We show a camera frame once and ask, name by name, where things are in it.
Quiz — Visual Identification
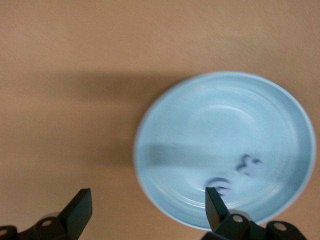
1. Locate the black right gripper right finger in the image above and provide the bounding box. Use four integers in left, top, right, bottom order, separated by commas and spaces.
201, 186, 307, 240

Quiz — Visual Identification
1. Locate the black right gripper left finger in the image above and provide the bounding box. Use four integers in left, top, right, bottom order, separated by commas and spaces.
0, 188, 93, 240

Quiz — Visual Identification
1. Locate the blue foam letter G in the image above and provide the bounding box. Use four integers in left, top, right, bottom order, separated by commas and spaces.
205, 176, 235, 200

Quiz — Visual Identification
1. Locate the blue foam letter x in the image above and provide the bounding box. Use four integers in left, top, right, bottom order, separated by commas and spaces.
235, 153, 264, 177

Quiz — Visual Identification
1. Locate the blue plate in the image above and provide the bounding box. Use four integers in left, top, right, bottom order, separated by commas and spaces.
133, 71, 316, 230

